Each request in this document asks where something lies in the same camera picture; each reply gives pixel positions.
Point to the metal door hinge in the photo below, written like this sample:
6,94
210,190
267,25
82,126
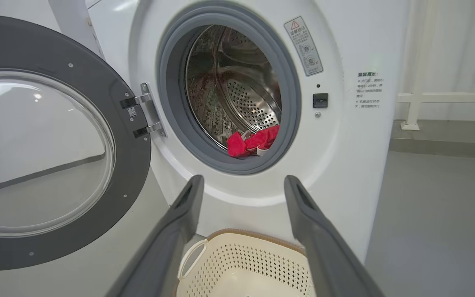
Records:
150,111

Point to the white washing machine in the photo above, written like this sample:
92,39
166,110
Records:
344,165

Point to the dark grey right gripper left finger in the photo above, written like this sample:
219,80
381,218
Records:
159,251

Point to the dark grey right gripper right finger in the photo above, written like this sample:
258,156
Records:
328,247

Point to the red garment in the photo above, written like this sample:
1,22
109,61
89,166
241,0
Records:
237,145

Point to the steel washer drum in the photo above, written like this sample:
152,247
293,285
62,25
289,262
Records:
237,82

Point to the black round washer door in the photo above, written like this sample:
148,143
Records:
81,66

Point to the printed text label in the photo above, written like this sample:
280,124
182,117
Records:
368,90

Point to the white railing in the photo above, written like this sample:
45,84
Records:
419,98

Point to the cream perforated laundry basket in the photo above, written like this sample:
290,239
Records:
245,268

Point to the grey rubber door gasket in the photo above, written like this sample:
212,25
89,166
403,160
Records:
171,103

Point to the grey warning sticker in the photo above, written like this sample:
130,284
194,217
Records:
303,46

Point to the black door latch socket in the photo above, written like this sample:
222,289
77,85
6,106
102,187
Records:
320,100

